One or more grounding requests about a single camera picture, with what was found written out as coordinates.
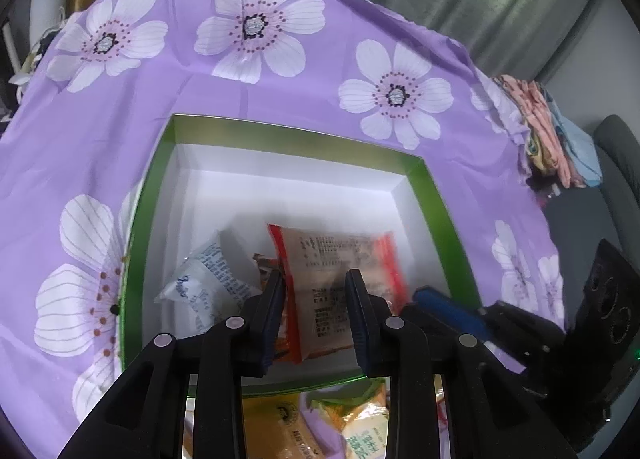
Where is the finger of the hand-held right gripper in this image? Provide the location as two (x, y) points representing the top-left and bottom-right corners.
(402, 286), (488, 344)
(477, 301), (568, 382)

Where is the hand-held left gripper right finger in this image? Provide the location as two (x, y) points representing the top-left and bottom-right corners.
(345, 269), (583, 459)

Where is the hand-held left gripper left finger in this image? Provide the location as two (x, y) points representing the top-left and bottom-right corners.
(57, 269), (287, 459)

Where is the red printed snack packet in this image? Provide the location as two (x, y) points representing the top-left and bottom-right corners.
(266, 223), (411, 365)

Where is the yellow snack packet round logo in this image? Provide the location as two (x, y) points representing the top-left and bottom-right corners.
(242, 391), (341, 459)

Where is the green cardboard box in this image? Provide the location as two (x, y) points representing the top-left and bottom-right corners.
(116, 113), (483, 397)

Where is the brown snack packet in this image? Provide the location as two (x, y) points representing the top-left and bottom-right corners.
(252, 253), (281, 290)

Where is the white snack packet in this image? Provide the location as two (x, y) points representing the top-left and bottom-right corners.
(154, 230), (263, 335)

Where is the green yellow snack packet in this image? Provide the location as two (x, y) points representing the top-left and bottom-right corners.
(310, 381), (391, 459)

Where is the grey sofa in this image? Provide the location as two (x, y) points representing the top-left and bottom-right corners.
(542, 114), (640, 290)

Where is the pile of folded clothes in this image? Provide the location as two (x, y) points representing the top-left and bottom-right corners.
(492, 74), (603, 190)

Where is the purple floral bed sheet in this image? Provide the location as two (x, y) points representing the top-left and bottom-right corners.
(0, 0), (568, 459)

